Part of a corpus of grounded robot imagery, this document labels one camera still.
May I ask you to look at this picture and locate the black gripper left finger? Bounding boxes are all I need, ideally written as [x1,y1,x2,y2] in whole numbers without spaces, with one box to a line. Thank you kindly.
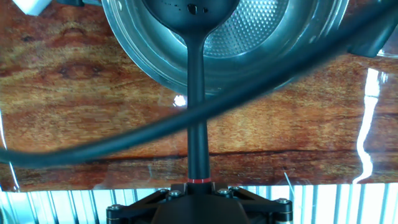
[106,183,187,224]

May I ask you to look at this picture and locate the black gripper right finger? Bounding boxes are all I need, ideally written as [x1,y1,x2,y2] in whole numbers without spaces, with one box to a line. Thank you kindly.
[211,182,294,224]

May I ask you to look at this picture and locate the black ladle with red ring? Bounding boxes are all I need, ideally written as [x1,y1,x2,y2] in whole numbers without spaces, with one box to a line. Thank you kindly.
[141,0,241,195]

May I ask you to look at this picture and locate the wood pattern table mat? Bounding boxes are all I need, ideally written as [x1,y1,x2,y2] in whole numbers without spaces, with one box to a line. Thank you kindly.
[0,0,398,192]

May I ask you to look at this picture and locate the white sponge block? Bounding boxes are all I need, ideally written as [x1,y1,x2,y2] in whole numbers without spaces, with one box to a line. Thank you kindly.
[11,0,53,16]

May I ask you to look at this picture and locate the thin white string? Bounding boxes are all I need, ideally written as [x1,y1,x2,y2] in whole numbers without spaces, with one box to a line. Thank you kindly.
[283,172,295,200]

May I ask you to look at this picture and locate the black camera cable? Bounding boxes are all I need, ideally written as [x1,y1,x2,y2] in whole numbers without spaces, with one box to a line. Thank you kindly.
[0,0,398,169]

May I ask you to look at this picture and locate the steel pot with black handles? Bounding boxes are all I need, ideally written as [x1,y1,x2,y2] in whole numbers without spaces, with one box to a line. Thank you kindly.
[57,0,398,97]

